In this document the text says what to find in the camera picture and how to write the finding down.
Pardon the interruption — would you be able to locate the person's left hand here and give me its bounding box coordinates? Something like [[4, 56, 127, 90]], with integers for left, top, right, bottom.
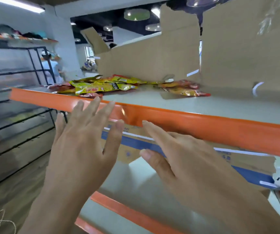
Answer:
[[45, 96, 125, 191]]

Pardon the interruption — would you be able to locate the person's right hand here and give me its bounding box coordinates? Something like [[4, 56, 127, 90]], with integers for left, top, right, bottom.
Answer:
[[139, 120, 231, 210]]

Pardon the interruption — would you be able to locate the person's left forearm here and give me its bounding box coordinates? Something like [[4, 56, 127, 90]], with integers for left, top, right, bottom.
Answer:
[[18, 185, 99, 234]]

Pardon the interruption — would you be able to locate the person's right forearm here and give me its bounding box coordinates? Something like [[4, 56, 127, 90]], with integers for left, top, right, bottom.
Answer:
[[186, 178, 280, 234]]

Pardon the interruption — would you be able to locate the pile of yellow snack packets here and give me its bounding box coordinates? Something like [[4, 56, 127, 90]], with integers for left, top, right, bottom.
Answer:
[[48, 75, 148, 98]]

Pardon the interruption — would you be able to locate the red orange snack packet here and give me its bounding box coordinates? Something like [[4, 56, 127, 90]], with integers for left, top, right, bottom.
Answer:
[[158, 79, 201, 89], [163, 88, 211, 97]]

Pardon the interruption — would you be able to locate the torn brown cardboard sheet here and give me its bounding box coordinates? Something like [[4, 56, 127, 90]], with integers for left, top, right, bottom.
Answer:
[[81, 3, 201, 83]]

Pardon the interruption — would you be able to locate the round white ceiling lamp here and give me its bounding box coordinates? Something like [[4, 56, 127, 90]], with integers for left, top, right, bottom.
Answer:
[[145, 23, 161, 32]]

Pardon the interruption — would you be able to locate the round green ceiling lamp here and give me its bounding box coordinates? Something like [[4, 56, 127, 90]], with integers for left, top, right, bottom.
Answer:
[[123, 8, 151, 22]]

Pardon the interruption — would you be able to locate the pile of clothes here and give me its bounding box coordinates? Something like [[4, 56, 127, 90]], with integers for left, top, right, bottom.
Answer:
[[0, 24, 48, 40]]

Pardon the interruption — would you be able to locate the large brown cardboard sheet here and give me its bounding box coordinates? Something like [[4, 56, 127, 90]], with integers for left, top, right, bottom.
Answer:
[[200, 0, 280, 96]]

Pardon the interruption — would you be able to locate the fluorescent ceiling light tube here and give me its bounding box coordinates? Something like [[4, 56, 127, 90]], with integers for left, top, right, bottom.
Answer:
[[0, 0, 46, 14]]

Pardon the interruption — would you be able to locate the purple dome ceiling lamp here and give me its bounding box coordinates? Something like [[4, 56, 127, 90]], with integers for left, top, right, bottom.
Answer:
[[186, 0, 221, 8]]

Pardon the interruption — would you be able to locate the black wire rack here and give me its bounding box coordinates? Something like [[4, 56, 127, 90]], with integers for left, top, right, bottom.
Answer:
[[0, 46, 68, 207]]

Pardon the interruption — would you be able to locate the orange wall shelf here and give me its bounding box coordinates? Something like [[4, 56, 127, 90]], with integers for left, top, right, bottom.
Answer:
[[0, 33, 59, 45]]

